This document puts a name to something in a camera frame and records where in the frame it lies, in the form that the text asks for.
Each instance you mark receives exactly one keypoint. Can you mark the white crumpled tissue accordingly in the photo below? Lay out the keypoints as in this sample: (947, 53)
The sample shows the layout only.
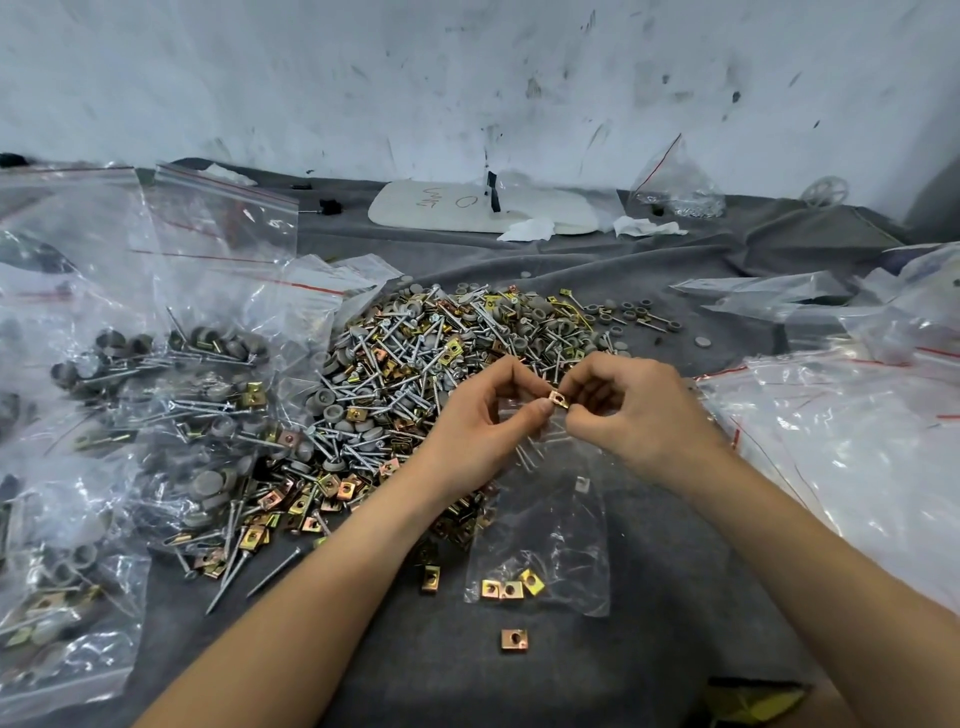
(645, 225)
(527, 229)

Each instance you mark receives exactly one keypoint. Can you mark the long silver screw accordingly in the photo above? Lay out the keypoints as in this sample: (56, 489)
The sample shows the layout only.
(274, 571)

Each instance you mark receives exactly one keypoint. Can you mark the black strip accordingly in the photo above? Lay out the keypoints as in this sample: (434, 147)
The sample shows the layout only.
(493, 193)

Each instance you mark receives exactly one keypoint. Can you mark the person's right thumb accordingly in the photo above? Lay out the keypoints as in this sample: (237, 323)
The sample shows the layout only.
(583, 421)

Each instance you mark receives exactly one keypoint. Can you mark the pile of screws washers clips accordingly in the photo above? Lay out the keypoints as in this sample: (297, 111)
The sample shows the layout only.
(405, 360)

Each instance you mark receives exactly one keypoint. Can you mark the empty clear zip bag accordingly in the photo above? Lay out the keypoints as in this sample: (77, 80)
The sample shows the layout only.
(352, 274)

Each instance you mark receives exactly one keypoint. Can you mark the person's left hand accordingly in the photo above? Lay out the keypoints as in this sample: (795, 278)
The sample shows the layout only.
(472, 431)

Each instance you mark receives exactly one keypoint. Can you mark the person's left thumb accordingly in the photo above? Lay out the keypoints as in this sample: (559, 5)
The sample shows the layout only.
(529, 414)

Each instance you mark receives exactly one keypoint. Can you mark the person's right forearm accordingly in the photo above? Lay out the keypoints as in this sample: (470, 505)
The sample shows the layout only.
(832, 592)

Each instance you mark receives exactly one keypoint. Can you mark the pile of empty clear bags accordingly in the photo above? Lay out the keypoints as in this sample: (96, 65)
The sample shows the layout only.
(855, 420)

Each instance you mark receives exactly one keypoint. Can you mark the yellow and black object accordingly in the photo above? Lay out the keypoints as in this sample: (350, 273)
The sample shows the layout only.
(750, 701)

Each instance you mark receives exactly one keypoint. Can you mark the small black clip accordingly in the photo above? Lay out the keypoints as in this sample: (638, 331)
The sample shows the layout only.
(330, 206)

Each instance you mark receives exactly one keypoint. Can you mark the grey cloth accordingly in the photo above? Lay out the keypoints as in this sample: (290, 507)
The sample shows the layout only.
(645, 600)

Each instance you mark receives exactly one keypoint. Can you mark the clear bag with small parts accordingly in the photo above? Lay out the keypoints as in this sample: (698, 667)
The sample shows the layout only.
(679, 191)

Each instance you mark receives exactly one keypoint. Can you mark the white oval board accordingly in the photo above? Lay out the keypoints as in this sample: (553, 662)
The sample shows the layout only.
(442, 206)

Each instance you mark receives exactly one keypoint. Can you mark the small clear zip bag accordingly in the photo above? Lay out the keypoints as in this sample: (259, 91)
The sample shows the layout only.
(555, 532)

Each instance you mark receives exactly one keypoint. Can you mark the person's left forearm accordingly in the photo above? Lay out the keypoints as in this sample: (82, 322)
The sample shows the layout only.
(315, 600)

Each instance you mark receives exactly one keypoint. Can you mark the person's right hand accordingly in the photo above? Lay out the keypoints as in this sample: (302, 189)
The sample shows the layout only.
(645, 420)

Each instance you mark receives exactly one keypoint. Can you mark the large clear bag of hardware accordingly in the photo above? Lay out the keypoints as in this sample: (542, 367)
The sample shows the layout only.
(195, 390)

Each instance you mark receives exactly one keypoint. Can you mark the small gold clip nut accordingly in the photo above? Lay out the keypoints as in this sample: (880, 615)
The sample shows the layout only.
(557, 399)

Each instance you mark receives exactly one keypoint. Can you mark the clear plastic wheel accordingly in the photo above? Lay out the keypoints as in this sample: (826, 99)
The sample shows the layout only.
(824, 192)

